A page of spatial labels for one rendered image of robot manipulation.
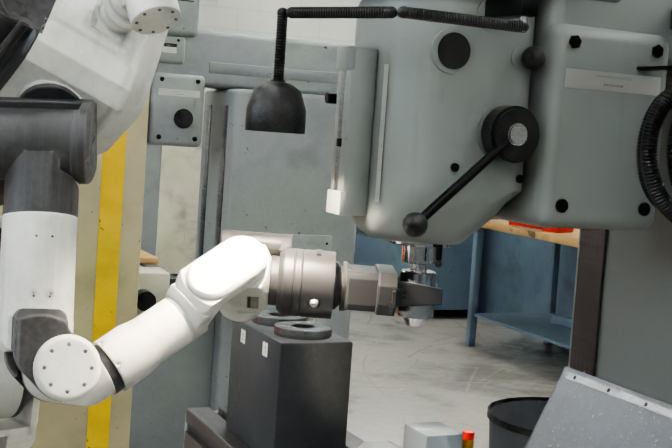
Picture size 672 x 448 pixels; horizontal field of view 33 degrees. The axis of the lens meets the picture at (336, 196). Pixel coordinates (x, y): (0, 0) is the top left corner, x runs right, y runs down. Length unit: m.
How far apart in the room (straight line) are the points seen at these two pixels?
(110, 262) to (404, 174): 1.83
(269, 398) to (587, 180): 0.60
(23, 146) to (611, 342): 0.90
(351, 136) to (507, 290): 7.56
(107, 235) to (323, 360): 1.47
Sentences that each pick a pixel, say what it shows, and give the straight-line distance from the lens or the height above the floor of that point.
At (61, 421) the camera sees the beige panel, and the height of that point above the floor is 0.61.
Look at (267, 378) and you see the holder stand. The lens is 1.74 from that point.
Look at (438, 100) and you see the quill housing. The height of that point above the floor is 1.49.
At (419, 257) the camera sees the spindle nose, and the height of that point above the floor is 1.29.
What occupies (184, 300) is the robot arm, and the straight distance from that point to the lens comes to 1.42.
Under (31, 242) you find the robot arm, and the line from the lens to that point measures 1.39.
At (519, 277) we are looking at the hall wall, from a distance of 8.79.
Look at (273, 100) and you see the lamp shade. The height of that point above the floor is 1.47.
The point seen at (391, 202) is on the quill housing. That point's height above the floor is 1.36.
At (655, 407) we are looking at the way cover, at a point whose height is 1.09.
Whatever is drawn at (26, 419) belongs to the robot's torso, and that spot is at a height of 0.94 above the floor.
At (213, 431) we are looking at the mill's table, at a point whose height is 0.94.
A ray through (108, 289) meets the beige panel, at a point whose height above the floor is 0.97.
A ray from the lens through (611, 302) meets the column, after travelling 1.76.
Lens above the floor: 1.45
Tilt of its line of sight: 4 degrees down
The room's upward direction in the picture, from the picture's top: 4 degrees clockwise
